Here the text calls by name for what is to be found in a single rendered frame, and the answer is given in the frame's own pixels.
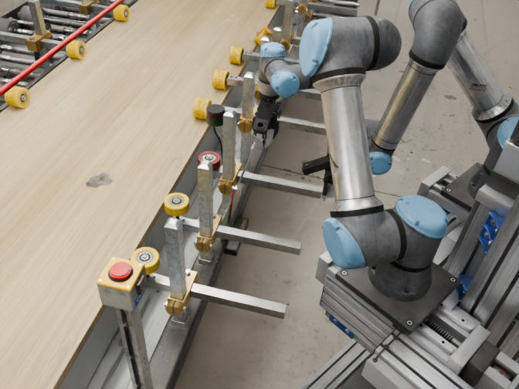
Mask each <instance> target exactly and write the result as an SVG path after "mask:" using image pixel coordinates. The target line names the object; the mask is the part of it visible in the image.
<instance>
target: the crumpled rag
mask: <svg viewBox="0 0 519 389"><path fill-rule="evenodd" d="M109 176H110V175H109V174H108V173H106V172H101V173H100V174H97V175H96V176H93V177H91V178H90V179H89V181H86V186H87V185H88V186H93V187H96V186H97V187H98V186H100V185H111V182H112V181H113V179H110V178H109Z"/></svg>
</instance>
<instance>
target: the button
mask: <svg viewBox="0 0 519 389"><path fill-rule="evenodd" d="M130 274H131V266H130V265H129V264H128V263H126V262H117V263H115V264H113V265H112V266H111V267H110V276H111V277H112V278H114V279H125V278H127V277H128V276H129V275H130Z"/></svg>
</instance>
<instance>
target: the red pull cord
mask: <svg viewBox="0 0 519 389"><path fill-rule="evenodd" d="M123 1H125V0H116V1H115V2H114V3H113V4H112V5H110V6H109V7H107V8H106V9H104V10H103V11H102V12H101V13H100V14H98V15H97V16H95V17H94V18H93V19H91V20H90V21H89V22H88V23H87V24H85V25H84V26H82V27H81V28H80V29H78V30H77V31H75V32H74V33H73V34H72V35H71V36H69V37H68V38H66V39H65V40H63V41H62V42H61V43H60V44H59V45H57V46H56V47H54V48H53V49H51V50H50V51H49V52H47V54H45V55H44V56H43V57H41V58H40V59H38V60H37V61H36V62H34V63H33V64H32V65H31V66H29V67H28V68H27V69H25V70H24V71H22V72H21V73H20V74H19V75H17V76H16V77H15V78H13V79H12V80H10V81H9V82H8V83H6V84H5V85H4V86H3V87H2V88H0V97H1V96H2V95H3V94H5V93H6V92H8V91H9V90H10V89H11V88H12V87H14V86H15V85H16V84H17V83H19V82H20V81H22V80H23V79H24V78H26V77H27V76H28V75H29V74H30V73H32V72H33V71H34V70H36V69H37V68H39V67H40V66H41V65H42V64H43V63H45V62H46V61H47V60H48V59H50V58H51V57H53V56H54V55H55V54H57V53H58V52H59V51H60V50H61V49H63V48H64V47H65V46H67V45H68V44H70V43H71V42H72V41H73V40H74V39H76V38H77V37H78V36H80V35H81V34H82V33H84V32H85V31H86V30H88V28H90V27H91V26H92V25H94V24H95V23H96V22H98V21H99V20H101V19H102V18H103V17H104V16H105V15H107V14H108V13H109V12H111V11H112V10H113V9H115V8H116V7H117V6H118V5H119V4H121V3H122V2H123Z"/></svg>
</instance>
